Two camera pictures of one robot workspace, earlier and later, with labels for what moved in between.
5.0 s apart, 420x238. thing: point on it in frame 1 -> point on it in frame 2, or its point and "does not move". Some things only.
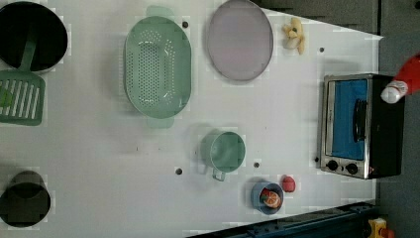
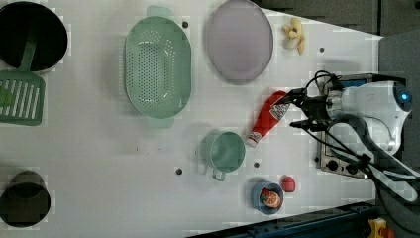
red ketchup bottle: [407, 80] -> [268, 115]
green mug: [223, 151] does not move
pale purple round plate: [240, 41] does not move
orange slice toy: [273, 199] does not move
